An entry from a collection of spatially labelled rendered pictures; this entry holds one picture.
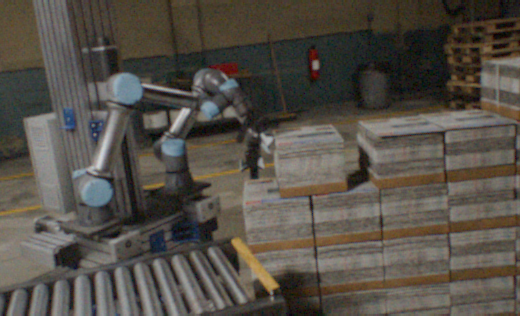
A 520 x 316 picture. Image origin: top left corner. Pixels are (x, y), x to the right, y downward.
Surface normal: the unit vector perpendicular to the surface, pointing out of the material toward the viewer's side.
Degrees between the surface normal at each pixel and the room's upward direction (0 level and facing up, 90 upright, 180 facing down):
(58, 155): 90
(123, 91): 83
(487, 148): 90
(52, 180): 90
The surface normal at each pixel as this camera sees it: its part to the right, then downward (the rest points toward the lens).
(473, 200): 0.03, 0.22
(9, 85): 0.32, 0.19
